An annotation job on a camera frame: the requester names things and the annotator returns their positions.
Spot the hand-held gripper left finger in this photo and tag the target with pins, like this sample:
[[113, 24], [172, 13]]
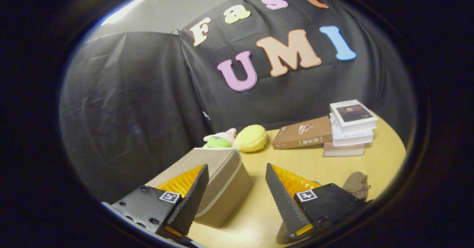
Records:
[[192, 199]]

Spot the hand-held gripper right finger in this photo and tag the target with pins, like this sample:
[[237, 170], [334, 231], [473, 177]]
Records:
[[283, 199]]

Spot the beige fabric storage box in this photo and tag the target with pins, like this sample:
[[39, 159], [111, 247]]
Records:
[[226, 188]]

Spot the yellow round plush toy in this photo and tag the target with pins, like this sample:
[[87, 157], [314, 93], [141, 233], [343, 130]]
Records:
[[251, 138]]

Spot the black backdrop cloth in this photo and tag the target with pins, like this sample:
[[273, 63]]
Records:
[[148, 92]]

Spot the plain white book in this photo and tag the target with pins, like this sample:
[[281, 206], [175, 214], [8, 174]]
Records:
[[351, 138]]

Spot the pink and green plush toy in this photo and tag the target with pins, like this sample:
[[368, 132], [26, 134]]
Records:
[[219, 142]]

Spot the pale pink book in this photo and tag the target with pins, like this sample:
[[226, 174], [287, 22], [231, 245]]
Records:
[[342, 151]]

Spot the brown cover book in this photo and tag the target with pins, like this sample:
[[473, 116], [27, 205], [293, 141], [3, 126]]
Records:
[[300, 136]]

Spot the white book with portrait cover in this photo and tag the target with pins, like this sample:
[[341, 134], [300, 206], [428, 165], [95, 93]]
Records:
[[351, 113]]

